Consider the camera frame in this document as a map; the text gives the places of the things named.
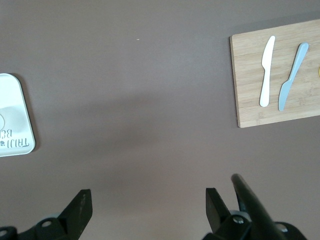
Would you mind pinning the brown table cover mat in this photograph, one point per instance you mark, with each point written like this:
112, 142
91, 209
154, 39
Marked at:
150, 75

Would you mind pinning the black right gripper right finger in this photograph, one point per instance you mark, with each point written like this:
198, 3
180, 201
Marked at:
217, 220

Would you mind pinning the white plastic knife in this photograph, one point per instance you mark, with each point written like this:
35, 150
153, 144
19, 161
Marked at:
266, 75

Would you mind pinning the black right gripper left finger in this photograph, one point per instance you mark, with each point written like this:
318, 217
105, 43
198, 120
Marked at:
75, 217

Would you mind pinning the grey plastic knife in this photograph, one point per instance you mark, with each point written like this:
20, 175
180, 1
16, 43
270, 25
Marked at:
292, 77

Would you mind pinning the bamboo cutting board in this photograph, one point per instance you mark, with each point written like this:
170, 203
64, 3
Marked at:
250, 110

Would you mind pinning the cream tray with bear print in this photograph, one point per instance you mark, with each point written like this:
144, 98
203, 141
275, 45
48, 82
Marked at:
17, 105

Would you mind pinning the lemon slice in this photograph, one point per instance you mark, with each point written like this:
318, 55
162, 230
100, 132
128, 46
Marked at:
319, 72

